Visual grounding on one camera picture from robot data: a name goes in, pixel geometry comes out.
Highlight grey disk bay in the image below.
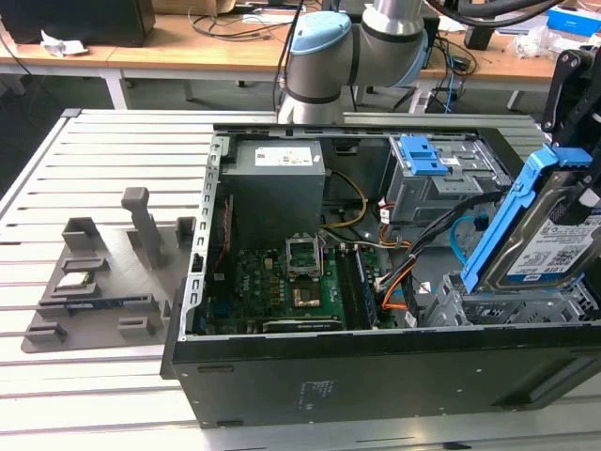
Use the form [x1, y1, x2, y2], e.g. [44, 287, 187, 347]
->
[429, 271, 601, 328]

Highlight installed RAM stick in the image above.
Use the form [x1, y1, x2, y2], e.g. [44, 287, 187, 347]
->
[352, 247, 379, 329]

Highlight yellow wire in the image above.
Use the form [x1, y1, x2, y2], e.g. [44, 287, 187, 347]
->
[322, 169, 369, 230]

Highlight orange wire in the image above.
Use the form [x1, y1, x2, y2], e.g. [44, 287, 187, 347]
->
[381, 261, 419, 311]

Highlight hard disk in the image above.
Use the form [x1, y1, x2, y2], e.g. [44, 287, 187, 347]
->
[460, 143, 601, 295]

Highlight blue RAM stick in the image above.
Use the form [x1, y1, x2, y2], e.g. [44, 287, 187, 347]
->
[39, 295, 146, 315]

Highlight hanging blue cable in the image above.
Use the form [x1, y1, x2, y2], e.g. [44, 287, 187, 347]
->
[447, 55, 460, 115]

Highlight locking lever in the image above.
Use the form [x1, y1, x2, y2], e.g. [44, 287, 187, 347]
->
[316, 230, 327, 281]

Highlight grey drive cage blue latch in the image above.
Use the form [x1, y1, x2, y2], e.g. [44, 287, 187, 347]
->
[378, 133, 516, 226]

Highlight clear plastic bag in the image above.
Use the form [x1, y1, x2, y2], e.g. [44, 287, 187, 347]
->
[510, 25, 564, 60]

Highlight grey power supply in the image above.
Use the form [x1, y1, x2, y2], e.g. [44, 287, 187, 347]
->
[220, 139, 326, 236]

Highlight black graphics card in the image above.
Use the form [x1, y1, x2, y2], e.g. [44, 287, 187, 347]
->
[246, 318, 344, 334]

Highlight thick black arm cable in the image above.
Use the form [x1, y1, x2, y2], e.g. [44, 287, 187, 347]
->
[440, 0, 564, 29]

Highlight black PC case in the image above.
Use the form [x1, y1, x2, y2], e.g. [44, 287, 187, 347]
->
[160, 122, 601, 431]

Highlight blue wire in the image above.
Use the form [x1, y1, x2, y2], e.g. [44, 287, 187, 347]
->
[449, 216, 471, 267]

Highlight wooden desk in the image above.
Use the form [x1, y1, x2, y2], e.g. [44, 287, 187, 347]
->
[107, 11, 601, 112]
[0, 13, 131, 112]

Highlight metal socket cover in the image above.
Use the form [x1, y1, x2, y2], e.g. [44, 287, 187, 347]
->
[285, 232, 325, 283]

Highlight CPU socket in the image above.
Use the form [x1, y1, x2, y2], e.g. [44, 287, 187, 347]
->
[290, 281, 323, 311]

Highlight brown cardboard box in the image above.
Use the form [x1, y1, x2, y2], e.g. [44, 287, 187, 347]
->
[153, 0, 237, 15]

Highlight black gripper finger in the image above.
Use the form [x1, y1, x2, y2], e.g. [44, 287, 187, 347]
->
[540, 48, 601, 226]

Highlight blue cardboard box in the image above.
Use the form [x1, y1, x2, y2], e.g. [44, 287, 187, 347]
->
[547, 3, 601, 32]

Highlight crumpled white paper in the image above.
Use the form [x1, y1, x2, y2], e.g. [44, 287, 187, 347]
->
[39, 30, 89, 59]

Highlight grey parts rack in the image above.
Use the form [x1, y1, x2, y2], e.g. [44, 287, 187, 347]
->
[21, 186, 198, 354]

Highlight green motherboard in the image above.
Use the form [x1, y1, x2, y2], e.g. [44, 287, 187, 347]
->
[206, 229, 381, 334]

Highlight large black box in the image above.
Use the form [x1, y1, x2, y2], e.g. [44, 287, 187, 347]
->
[0, 0, 156, 47]

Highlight silver CPU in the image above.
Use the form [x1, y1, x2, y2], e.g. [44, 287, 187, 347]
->
[54, 271, 94, 291]

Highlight black RAM slot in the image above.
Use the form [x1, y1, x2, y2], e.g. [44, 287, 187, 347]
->
[336, 248, 359, 330]

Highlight small black cube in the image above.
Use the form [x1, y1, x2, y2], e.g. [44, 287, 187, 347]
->
[464, 23, 495, 51]

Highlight black cable bundle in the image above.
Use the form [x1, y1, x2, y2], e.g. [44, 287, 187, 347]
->
[375, 190, 511, 290]

